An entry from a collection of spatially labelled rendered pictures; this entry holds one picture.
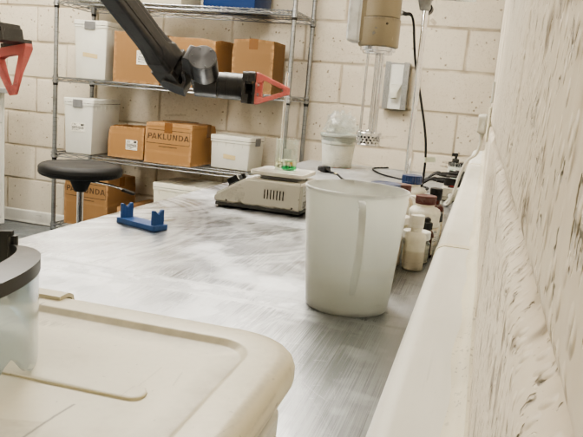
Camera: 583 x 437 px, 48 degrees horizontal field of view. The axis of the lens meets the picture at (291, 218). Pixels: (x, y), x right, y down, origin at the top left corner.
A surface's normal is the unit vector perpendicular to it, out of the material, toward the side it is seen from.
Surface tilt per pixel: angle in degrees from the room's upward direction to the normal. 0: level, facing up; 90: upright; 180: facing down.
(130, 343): 1
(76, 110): 92
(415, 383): 0
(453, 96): 90
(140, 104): 90
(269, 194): 90
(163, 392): 0
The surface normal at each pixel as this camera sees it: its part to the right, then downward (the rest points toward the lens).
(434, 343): 0.08, -0.98
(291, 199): -0.29, 0.15
